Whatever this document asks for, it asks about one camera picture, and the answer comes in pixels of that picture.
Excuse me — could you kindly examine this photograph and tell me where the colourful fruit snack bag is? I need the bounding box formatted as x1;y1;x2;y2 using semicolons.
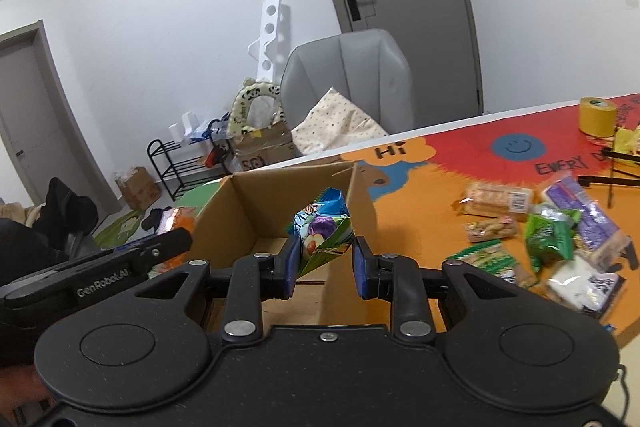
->
286;188;355;277

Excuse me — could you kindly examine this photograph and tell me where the green white snack pack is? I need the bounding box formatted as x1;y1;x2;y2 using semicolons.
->
448;239;538;288

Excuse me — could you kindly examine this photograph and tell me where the long biscuit bar pack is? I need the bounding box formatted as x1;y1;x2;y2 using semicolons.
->
452;181;536;219

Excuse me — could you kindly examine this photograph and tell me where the small peanut snack pack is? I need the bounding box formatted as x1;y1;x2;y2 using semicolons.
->
464;216;518;243

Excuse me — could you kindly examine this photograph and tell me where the green crinkled snack bag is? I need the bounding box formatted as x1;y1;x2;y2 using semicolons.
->
524;204;582;273

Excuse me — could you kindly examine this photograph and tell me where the white black cookie pack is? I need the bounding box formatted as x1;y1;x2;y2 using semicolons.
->
546;257;626;320

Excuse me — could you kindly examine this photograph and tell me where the purple cracker package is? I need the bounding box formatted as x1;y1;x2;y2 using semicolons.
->
540;174;630;271

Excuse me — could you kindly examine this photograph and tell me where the left hand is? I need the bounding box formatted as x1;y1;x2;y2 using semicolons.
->
0;365;50;415

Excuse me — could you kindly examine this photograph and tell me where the brown cardboard box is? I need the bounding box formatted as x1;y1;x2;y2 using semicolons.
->
186;162;390;329

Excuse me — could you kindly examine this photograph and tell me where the colourful cartoon table mat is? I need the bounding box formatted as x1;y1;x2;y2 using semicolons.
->
174;92;640;350

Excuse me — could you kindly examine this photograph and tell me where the cardboard box on floor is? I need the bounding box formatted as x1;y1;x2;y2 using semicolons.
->
232;121;300;171

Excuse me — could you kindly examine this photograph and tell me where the black shoe rack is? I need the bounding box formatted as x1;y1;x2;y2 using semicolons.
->
146;116;233;202

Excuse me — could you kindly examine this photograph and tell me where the small brown floor box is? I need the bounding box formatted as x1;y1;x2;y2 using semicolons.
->
115;167;162;211

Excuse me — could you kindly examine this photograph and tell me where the panda print neck pillow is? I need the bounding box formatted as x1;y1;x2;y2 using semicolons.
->
227;78;284;139

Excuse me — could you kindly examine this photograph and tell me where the dotted cream cushion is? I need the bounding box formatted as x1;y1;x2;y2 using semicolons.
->
292;88;387;155

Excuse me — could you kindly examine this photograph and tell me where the grey padded chair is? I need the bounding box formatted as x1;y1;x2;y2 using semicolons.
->
280;29;418;134

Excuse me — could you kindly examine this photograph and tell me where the white perforated board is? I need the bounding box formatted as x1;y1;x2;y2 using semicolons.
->
247;0;281;82

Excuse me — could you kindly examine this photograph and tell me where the yellow tape roll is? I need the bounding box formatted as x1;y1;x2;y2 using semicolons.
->
578;98;617;138

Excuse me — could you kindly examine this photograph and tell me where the yellow crinkled wrapper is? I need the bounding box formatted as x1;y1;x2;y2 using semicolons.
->
613;126;640;156

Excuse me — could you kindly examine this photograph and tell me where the black wire rack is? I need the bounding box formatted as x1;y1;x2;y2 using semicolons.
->
577;133;639;209

